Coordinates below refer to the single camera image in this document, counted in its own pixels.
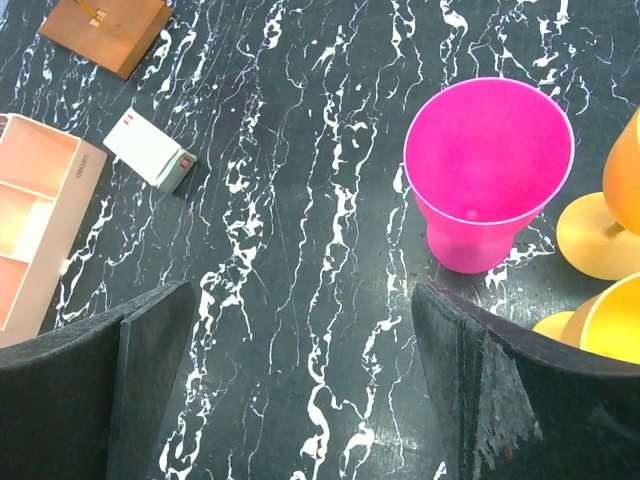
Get pink wine glass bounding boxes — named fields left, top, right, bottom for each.
left=403, top=77, right=575, bottom=274

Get white red small box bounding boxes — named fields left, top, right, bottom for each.
left=103, top=108, right=197, bottom=193

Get yellow wine glass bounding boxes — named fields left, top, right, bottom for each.
left=556, top=113, right=639, bottom=281
left=533, top=273, right=639, bottom=364

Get pink plastic file organizer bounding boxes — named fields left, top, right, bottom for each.
left=1, top=113, right=107, bottom=347

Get gold wire wine glass rack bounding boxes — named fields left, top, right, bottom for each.
left=39, top=0, right=172, bottom=80

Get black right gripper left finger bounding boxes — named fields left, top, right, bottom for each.
left=1, top=281, right=195, bottom=479

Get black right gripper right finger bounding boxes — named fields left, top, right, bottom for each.
left=411, top=283, right=639, bottom=479

